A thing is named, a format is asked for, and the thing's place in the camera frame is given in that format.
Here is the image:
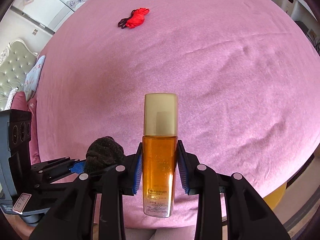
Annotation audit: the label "floral pillow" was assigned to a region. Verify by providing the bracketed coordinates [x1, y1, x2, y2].
[24, 55, 47, 103]

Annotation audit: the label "amber bottle with gold cap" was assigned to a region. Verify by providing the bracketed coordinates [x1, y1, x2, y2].
[142, 93, 179, 218]

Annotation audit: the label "dark grey knit sock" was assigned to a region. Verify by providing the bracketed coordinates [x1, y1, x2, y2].
[84, 136, 127, 174]

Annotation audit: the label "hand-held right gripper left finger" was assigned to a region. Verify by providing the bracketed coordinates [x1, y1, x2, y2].
[29, 141, 143, 240]

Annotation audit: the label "pink pillow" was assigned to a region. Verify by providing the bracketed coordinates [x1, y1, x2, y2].
[11, 91, 40, 165]

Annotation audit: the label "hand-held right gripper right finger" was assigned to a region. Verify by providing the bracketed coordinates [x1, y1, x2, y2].
[176, 140, 292, 240]

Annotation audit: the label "person's grey trousers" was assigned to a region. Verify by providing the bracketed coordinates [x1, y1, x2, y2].
[124, 225, 198, 240]

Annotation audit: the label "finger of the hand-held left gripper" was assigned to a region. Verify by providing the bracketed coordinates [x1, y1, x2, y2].
[31, 156, 87, 178]
[35, 174, 80, 193]

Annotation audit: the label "pink bed sheet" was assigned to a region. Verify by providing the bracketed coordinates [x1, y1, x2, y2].
[30, 0, 320, 230]

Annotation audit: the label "red cloth with dark straps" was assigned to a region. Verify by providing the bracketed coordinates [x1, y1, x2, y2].
[117, 7, 151, 30]

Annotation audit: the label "white wardrobe with floral decals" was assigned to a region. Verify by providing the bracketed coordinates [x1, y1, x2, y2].
[10, 0, 103, 55]

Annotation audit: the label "white cabinet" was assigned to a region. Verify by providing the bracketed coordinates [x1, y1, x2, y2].
[281, 0, 304, 13]

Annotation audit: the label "yellow bed frame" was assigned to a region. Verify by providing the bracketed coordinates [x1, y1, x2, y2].
[259, 182, 287, 217]

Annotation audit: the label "green tufted headboard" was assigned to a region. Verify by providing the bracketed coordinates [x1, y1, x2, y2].
[0, 39, 38, 112]

